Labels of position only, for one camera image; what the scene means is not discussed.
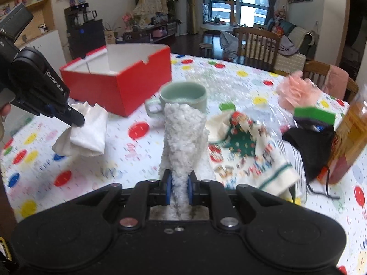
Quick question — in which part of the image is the white paper napkin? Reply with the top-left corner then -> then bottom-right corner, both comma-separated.
52,102 -> 108,157

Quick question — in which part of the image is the fluffy white towel cloth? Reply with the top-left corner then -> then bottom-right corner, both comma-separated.
150,104 -> 215,221

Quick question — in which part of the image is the christmas print fabric bag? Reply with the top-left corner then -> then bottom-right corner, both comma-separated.
205,110 -> 300,204

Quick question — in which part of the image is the clear plastic zip bag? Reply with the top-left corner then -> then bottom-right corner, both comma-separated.
239,104 -> 295,139

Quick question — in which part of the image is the operator left hand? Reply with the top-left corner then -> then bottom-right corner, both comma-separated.
0,103 -> 11,141

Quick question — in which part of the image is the red cardboard box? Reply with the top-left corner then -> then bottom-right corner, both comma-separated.
60,44 -> 172,117

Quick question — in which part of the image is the black coffee machine cabinet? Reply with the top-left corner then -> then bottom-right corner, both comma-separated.
64,3 -> 106,60

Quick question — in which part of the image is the pale green ceramic mug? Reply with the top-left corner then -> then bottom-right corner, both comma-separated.
144,81 -> 207,117

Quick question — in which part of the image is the low tv console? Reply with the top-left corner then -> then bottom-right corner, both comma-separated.
122,21 -> 178,44

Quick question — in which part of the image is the black face mask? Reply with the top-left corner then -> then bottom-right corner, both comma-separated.
282,125 -> 340,200

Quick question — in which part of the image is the green black sponge eraser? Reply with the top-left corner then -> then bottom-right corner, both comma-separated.
293,107 -> 335,127

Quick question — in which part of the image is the pink mesh bath puff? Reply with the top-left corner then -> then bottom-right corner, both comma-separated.
276,70 -> 322,112

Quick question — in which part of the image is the small wooden stool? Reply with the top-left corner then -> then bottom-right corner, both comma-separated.
199,42 -> 213,58

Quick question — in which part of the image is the wooden dining chair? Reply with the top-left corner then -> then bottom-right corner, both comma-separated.
233,27 -> 281,72

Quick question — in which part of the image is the orange tea plastic bottle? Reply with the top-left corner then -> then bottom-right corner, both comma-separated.
317,87 -> 366,184

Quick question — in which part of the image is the wooden chair with pink cloth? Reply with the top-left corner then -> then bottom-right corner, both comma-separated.
303,61 -> 359,102

